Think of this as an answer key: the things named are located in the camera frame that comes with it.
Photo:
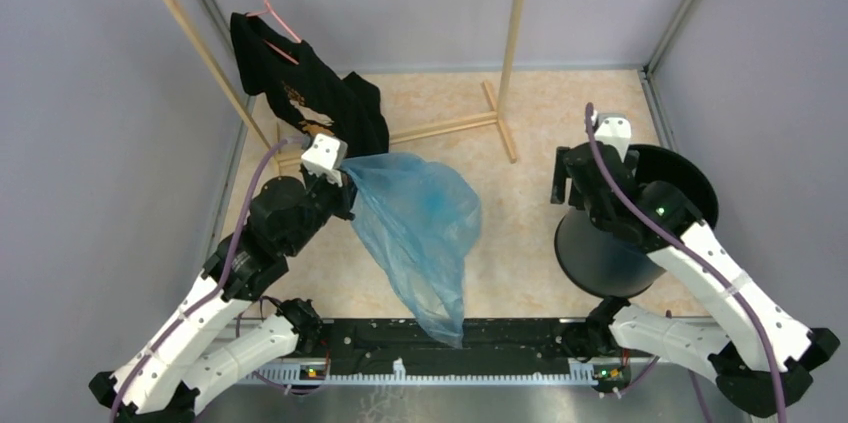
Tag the metal corner frame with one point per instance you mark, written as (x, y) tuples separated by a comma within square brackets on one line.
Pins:
[(226, 137), (648, 73)]

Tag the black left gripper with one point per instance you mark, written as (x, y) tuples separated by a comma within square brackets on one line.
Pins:
[(346, 194)]

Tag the black printed t-shirt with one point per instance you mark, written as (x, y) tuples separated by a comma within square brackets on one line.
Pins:
[(304, 92)]

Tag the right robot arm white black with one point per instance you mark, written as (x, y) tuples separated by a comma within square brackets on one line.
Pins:
[(640, 211)]

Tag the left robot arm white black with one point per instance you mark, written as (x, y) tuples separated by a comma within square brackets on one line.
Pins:
[(175, 376)]

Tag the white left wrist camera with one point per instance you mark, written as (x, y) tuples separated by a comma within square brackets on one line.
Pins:
[(323, 158)]

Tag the metal corner frame left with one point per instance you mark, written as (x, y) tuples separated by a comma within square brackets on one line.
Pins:
[(226, 137)]

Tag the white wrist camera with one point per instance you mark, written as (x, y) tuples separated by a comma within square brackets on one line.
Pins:
[(323, 158), (613, 129)]

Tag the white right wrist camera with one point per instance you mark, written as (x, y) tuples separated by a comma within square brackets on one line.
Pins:
[(613, 129)]

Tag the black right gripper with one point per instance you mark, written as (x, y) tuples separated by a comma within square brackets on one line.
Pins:
[(558, 195)]

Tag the black round trash bin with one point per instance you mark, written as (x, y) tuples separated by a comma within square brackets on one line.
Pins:
[(604, 251)]

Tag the blue plastic trash bag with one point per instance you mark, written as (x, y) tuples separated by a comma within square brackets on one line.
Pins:
[(419, 220)]

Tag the pink clothes hanger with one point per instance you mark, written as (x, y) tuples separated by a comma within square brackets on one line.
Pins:
[(268, 6)]

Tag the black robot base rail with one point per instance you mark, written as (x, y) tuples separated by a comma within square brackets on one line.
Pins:
[(397, 352)]

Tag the metal corner frame right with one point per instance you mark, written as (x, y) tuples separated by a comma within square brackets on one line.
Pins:
[(648, 73)]

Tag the wooden clothes rack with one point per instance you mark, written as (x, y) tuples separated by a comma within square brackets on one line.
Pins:
[(496, 97)]

